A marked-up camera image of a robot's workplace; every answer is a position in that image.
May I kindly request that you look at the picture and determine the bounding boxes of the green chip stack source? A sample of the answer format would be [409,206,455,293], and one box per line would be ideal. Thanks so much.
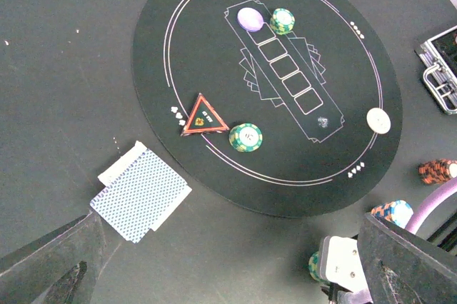
[308,251,321,282]

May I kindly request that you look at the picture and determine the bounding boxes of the brown orange chip stack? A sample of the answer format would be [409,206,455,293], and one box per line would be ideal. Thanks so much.
[418,159,456,185]

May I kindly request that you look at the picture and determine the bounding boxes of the white dealer button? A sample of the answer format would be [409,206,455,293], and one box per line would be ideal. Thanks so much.
[366,108,391,134]

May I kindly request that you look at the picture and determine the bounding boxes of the green chips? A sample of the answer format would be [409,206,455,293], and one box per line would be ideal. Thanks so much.
[228,123,263,153]
[269,8,295,35]

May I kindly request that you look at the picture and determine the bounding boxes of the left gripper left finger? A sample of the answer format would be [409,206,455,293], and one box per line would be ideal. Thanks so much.
[1,211,106,303]

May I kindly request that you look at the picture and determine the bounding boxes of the purple round button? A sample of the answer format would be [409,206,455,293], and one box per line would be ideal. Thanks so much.
[237,7,264,32]

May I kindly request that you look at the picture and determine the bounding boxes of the red triangular button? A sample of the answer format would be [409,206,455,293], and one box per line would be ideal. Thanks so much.
[181,93,229,136]

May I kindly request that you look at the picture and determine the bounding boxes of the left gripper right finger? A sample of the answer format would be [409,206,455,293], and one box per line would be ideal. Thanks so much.
[357,213,456,303]

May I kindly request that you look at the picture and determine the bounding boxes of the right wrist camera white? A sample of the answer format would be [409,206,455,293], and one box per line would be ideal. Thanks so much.
[318,235,368,293]

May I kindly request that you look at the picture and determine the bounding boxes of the aluminium poker case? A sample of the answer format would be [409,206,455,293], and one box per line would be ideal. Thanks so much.
[415,26,456,115]

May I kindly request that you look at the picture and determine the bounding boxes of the round black poker mat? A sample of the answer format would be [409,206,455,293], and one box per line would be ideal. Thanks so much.
[132,0,403,217]

